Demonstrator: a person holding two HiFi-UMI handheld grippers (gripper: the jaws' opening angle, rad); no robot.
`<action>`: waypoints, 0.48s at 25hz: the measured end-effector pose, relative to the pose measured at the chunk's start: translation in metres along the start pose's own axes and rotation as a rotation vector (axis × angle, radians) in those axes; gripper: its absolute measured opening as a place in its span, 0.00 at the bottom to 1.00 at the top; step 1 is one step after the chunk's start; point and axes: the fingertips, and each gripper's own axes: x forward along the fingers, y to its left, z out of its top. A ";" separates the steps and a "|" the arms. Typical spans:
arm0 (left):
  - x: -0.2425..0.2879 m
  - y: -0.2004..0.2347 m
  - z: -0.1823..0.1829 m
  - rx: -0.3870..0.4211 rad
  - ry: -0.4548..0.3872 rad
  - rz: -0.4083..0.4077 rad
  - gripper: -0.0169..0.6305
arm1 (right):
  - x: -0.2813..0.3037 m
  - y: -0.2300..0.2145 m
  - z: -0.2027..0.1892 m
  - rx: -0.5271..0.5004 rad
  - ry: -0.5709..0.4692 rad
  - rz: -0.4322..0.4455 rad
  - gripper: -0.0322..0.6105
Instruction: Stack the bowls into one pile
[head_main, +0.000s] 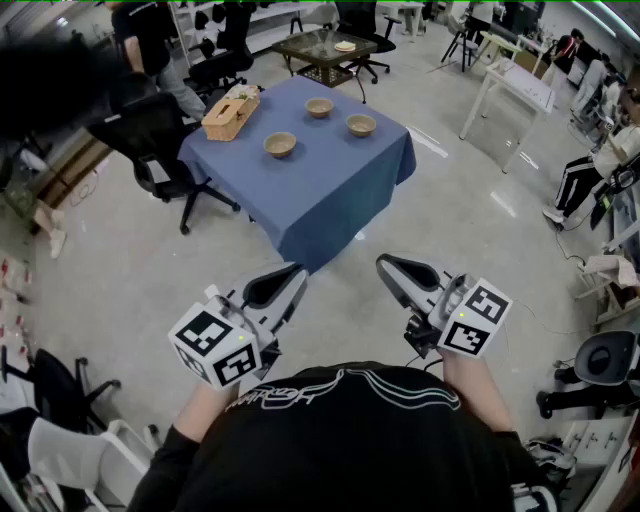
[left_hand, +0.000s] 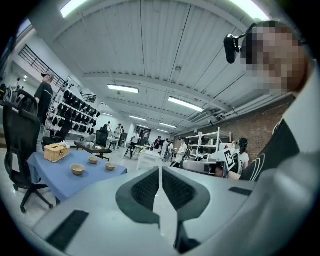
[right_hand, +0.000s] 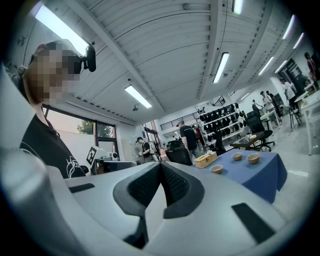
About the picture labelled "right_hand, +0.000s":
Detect white shelf rack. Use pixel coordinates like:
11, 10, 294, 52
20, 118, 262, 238
198, 102, 247, 148

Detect brown glass-top side table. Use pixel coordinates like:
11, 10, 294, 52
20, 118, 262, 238
229, 131, 266, 151

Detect black metal railing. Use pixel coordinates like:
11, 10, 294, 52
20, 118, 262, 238
159, 109, 206, 131

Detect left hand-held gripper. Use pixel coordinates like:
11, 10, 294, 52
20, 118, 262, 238
85, 146, 141, 176

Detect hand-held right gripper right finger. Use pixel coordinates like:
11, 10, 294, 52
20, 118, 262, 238
159, 161, 205, 220

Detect black office chair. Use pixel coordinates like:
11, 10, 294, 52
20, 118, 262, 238
214, 129, 227, 156
246, 109, 276, 153
164, 139, 194, 166

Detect black head-mounted camera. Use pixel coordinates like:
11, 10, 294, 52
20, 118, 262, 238
84, 44, 97, 73

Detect blue tablecloth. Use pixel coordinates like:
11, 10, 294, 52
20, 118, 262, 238
191, 149, 288, 205

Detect wicker tissue box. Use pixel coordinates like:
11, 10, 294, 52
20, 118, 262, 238
194, 151, 219, 169

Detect person's head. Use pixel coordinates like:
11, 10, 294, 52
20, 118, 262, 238
18, 38, 83, 126

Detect ceiling strip light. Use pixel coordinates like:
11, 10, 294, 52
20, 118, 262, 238
274, 59, 288, 74
282, 14, 296, 41
34, 4, 90, 57
124, 84, 153, 110
258, 56, 275, 76
212, 51, 230, 85
231, 0, 244, 15

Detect black printed t-shirt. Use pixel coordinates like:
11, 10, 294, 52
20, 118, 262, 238
19, 115, 87, 180

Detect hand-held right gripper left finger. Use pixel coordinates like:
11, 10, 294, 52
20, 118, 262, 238
112, 161, 161, 218

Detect row of black bags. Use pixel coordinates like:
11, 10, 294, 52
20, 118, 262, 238
199, 102, 247, 143

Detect white metal table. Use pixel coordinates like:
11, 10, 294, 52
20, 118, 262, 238
294, 90, 320, 156

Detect dark-framed window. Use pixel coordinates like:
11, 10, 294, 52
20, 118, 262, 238
42, 104, 118, 162

